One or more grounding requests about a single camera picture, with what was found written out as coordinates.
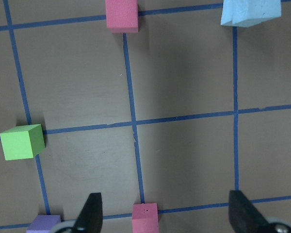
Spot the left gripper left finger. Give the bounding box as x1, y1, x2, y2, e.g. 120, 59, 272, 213
50, 193, 103, 233

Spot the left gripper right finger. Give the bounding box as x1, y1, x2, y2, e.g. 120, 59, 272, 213
228, 190, 291, 233

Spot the light blue block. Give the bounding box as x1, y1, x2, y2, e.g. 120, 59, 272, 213
232, 0, 281, 27
221, 0, 248, 26

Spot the purple block left side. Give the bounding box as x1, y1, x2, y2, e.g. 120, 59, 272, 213
26, 215, 61, 233

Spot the magenta block near left base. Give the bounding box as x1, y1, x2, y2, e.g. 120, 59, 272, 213
132, 203, 159, 233

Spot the green foam block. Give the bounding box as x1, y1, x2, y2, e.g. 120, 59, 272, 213
0, 124, 45, 161

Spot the red block left far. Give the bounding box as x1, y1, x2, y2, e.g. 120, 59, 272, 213
105, 0, 139, 33

